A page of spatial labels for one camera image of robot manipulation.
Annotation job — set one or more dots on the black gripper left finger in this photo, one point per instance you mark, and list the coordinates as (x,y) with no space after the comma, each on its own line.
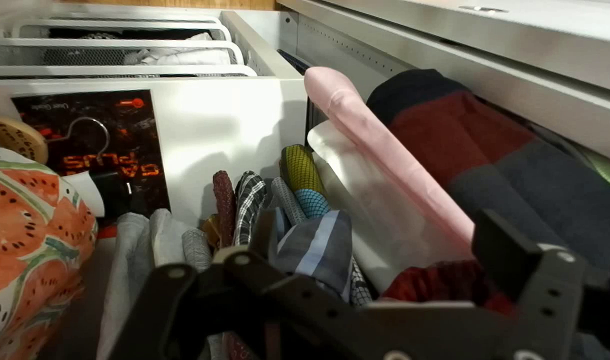
(167,320)

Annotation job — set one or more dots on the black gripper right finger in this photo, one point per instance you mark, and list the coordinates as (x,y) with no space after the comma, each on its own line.
(544,287)

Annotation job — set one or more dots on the pink plastic hanger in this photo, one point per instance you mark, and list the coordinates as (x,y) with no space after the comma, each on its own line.
(342,105)

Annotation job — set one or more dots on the red and navy garment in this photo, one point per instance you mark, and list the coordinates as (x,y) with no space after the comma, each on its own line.
(489,161)

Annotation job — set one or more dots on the watermelon print shirt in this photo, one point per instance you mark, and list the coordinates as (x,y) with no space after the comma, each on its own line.
(46,236)

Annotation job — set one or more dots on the hanging checked clothes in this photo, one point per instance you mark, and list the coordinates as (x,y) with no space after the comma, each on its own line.
(287,294)

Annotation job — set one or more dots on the white drawer unit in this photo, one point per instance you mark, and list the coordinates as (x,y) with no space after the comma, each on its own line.
(223,97)

